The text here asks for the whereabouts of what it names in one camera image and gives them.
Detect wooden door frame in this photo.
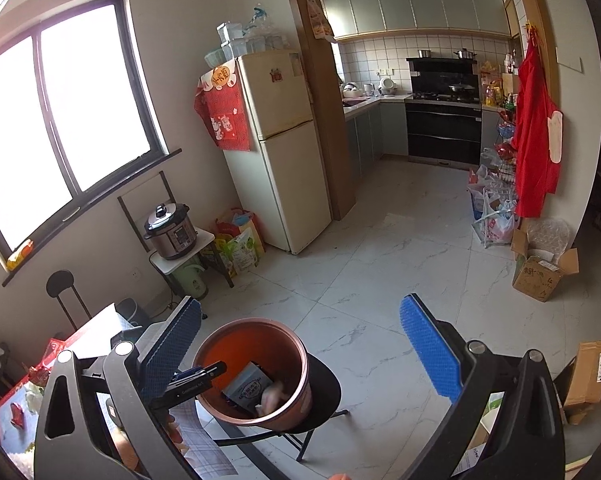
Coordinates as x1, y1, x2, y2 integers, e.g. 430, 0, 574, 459
279, 0, 564, 221

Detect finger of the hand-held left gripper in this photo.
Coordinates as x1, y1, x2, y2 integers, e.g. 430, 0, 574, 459
172, 361, 227, 387
153, 379, 214, 409

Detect pale green thermos jug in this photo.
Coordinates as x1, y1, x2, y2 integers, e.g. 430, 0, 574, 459
172, 262, 210, 302

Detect person's left hand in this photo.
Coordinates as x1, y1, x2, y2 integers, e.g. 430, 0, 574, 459
161, 408, 184, 445

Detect red apron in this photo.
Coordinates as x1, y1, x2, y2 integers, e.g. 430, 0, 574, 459
511, 35, 564, 218

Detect black framed window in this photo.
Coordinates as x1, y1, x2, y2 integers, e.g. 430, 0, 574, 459
0, 0, 184, 286

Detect small cardboard box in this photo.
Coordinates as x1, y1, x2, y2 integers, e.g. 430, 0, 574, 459
511, 227, 531, 261

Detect black chair back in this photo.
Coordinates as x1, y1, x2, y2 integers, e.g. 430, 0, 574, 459
46, 270, 92, 333

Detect row of condiment bottles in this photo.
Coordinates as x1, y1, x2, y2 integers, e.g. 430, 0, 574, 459
481, 57, 519, 111

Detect flat cardboard box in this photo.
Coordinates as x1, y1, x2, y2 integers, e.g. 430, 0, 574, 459
555, 341, 601, 426

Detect clear bubble wrap bag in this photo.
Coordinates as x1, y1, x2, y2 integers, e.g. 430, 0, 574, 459
525, 217, 571, 256

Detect cream two-door fridge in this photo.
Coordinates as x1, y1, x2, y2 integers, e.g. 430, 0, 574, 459
222, 50, 333, 256

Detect yellow packet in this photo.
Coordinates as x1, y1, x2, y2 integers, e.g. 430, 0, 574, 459
6, 239, 34, 272

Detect wall calendar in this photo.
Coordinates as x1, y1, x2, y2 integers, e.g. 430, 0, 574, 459
305, 0, 337, 43

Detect white top black frame shelf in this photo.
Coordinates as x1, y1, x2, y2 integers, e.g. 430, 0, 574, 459
118, 170, 236, 311

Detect black integrated stove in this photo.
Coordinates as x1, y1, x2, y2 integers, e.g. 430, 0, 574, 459
405, 94, 483, 166

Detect stack of clear plastic containers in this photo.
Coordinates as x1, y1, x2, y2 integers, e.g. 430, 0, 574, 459
204, 6, 301, 68

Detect black steel pressure cooker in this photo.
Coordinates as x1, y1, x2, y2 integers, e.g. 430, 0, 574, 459
144, 202, 198, 261

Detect red printed cloth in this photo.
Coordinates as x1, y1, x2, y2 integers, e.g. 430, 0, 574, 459
194, 62, 251, 152

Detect white wall panel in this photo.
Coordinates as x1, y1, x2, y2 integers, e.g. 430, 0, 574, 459
555, 47, 584, 73

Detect brown plastic bucket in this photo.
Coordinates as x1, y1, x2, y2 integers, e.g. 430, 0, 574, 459
193, 317, 314, 433

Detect black range hood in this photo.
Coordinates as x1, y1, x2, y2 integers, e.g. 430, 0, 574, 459
407, 57, 481, 93

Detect grey lower kitchen cabinets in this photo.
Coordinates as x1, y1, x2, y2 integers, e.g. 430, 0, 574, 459
343, 92, 411, 181

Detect grey kitchen cabinets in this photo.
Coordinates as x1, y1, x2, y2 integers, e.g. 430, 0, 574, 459
323, 0, 511, 41
343, 92, 411, 181

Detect open cardboard box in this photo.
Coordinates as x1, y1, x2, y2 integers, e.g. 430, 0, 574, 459
511, 247, 580, 303

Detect black folding stool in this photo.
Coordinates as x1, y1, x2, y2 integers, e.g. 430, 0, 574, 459
211, 347, 350, 463

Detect pile of plastic bags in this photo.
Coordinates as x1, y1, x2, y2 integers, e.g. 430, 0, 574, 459
468, 147, 520, 250

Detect blue plaid table sheet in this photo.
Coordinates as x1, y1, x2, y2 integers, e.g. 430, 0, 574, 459
0, 302, 238, 478

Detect dark grey plastic bin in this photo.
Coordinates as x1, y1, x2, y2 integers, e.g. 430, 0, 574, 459
114, 297, 152, 333

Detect grey upper kitchen cabinets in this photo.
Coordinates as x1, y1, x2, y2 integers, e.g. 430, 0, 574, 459
323, 0, 511, 41

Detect grey printed carton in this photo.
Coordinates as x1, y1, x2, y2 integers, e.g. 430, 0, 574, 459
223, 361, 276, 413

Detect green white printed bag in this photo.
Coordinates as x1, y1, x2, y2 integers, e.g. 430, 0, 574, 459
214, 227, 260, 278

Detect white tissue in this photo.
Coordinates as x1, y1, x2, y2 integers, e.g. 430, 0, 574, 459
258, 379, 292, 416

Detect orange woven bag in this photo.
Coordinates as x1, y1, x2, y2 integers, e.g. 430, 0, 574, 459
215, 207, 266, 256

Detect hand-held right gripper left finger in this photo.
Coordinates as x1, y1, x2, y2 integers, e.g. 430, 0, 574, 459
33, 296, 204, 480

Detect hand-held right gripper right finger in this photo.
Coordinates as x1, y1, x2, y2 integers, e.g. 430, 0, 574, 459
398, 292, 566, 480

